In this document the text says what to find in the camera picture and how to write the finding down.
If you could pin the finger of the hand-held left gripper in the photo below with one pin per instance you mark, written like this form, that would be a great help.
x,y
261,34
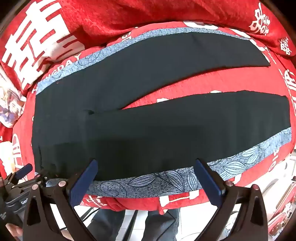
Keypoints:
x,y
24,171
42,177

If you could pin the person's legs in jeans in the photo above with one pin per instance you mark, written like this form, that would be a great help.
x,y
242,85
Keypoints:
x,y
108,222

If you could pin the person's left hand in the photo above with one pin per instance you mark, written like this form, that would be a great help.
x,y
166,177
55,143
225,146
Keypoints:
x,y
14,232

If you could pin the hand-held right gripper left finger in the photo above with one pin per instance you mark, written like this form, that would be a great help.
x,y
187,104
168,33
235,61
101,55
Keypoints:
x,y
81,185

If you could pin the red decorated box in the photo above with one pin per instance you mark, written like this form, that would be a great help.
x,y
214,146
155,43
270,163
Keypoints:
x,y
284,213

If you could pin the red pillow with white character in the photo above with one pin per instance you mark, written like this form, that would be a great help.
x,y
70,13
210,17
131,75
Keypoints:
x,y
41,34

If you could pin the cartoon printed cushion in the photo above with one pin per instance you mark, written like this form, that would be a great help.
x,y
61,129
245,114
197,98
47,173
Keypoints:
x,y
10,104

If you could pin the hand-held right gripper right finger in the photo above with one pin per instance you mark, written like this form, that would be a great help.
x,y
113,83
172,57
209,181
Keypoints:
x,y
209,185

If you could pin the white yellow cloth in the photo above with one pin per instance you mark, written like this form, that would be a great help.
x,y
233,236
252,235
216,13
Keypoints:
x,y
4,153

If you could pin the black pants with blue stripe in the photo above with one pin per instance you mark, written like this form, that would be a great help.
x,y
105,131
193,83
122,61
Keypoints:
x,y
115,92

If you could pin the red pillow with small characters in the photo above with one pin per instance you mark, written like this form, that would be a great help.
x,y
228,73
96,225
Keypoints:
x,y
272,25

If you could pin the red printed blanket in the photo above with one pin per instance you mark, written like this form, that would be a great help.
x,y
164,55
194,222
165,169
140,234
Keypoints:
x,y
208,78

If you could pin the red plush throw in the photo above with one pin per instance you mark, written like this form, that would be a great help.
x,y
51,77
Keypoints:
x,y
150,14

